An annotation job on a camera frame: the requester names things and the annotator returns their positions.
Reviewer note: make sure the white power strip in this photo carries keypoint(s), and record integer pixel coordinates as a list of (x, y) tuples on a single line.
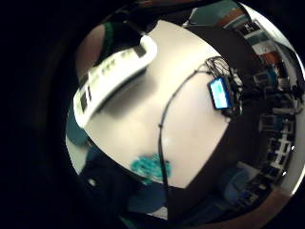
[(117, 71)]

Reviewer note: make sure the teal crumpled cloth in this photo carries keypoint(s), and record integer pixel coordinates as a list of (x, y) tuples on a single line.
[(149, 167)]

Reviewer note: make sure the black device with lit screen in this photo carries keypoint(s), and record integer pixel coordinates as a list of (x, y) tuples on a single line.
[(219, 93)]

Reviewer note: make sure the teal chair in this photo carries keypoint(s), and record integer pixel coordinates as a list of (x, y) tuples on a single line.
[(76, 129)]

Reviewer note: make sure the blue chair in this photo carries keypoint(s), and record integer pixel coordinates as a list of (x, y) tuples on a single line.
[(147, 198)]

